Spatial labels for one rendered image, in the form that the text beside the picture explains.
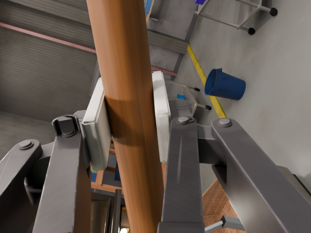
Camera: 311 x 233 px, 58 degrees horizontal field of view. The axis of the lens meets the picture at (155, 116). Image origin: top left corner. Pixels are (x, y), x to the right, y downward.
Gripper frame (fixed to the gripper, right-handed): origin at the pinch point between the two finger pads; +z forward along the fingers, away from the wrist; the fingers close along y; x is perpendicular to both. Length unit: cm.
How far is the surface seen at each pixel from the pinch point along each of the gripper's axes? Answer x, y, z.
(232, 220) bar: -107, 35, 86
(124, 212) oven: -154, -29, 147
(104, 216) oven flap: -139, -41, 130
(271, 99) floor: -121, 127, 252
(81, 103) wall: -302, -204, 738
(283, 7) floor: -38, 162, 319
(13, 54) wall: -140, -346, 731
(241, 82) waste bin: -125, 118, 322
